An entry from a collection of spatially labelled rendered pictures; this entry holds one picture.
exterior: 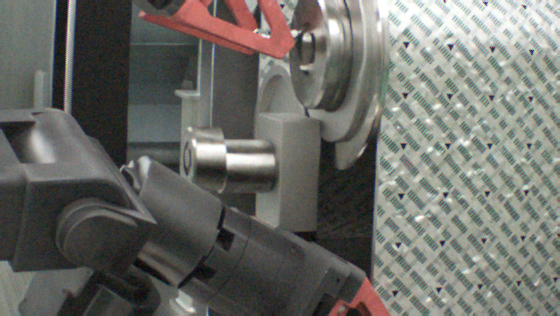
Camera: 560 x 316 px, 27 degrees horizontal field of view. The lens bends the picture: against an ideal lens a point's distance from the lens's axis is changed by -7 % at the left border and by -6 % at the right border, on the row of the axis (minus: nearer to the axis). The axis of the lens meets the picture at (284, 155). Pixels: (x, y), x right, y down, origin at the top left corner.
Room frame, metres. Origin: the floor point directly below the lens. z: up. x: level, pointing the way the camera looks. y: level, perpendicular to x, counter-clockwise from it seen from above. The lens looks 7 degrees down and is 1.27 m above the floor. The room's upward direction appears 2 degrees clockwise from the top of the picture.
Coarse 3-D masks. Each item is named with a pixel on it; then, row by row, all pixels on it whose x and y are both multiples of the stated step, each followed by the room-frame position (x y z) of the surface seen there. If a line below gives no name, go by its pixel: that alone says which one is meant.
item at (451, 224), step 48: (384, 192) 0.71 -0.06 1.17; (432, 192) 0.72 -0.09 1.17; (480, 192) 0.73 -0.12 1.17; (528, 192) 0.74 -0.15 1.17; (384, 240) 0.71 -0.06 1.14; (432, 240) 0.72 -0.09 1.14; (480, 240) 0.73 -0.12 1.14; (528, 240) 0.74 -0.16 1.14; (384, 288) 0.71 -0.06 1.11; (432, 288) 0.72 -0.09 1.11; (480, 288) 0.73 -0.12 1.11; (528, 288) 0.74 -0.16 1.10
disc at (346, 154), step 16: (368, 0) 0.72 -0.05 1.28; (384, 0) 0.70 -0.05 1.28; (384, 16) 0.70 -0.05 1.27; (384, 32) 0.70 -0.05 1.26; (384, 48) 0.70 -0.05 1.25; (384, 64) 0.70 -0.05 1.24; (384, 80) 0.70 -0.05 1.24; (368, 96) 0.71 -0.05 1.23; (384, 96) 0.70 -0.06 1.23; (368, 112) 0.71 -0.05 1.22; (368, 128) 0.71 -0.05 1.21; (336, 144) 0.76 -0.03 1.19; (352, 144) 0.74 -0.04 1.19; (368, 144) 0.72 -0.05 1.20; (336, 160) 0.76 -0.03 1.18; (352, 160) 0.73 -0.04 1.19
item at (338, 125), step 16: (352, 0) 0.73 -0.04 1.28; (352, 16) 0.73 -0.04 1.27; (368, 16) 0.71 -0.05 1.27; (368, 32) 0.71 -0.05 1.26; (368, 48) 0.71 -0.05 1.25; (352, 64) 0.73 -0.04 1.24; (368, 64) 0.71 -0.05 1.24; (352, 80) 0.73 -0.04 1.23; (368, 80) 0.71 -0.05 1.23; (352, 96) 0.73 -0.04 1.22; (320, 112) 0.78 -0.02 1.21; (336, 112) 0.75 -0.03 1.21; (352, 112) 0.72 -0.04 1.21; (336, 128) 0.75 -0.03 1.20; (352, 128) 0.73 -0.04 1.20
